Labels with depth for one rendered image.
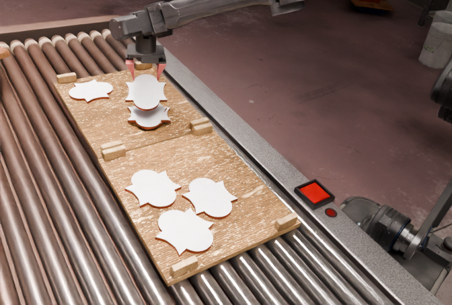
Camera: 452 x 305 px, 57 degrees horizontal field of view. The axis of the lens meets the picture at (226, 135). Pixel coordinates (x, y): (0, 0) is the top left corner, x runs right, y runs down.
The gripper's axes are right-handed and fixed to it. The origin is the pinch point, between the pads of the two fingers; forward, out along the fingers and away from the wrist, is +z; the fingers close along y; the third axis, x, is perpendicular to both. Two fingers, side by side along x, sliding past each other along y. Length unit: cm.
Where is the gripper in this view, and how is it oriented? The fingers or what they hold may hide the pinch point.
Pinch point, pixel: (145, 78)
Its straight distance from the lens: 126.9
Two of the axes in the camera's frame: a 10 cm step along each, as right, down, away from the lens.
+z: -1.1, 8.0, 5.9
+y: 9.8, -0.2, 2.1
